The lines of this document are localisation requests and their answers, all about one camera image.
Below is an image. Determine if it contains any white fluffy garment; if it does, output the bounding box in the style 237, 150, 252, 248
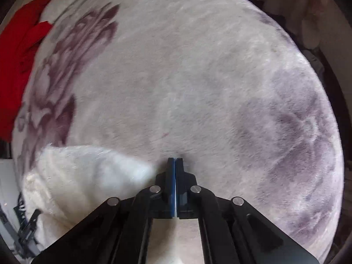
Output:
20, 144, 156, 253

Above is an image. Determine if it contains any floral plush blanket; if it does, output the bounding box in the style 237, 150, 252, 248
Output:
11, 0, 345, 264

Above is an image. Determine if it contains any black buckle strap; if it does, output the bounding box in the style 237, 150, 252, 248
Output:
12, 192, 44, 253

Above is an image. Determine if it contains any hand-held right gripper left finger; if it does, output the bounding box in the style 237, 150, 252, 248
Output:
31, 158, 176, 264

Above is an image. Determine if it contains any red quilt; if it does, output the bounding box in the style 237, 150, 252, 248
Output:
0, 0, 54, 143

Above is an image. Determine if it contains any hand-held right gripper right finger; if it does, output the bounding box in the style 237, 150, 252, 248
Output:
176, 158, 320, 264

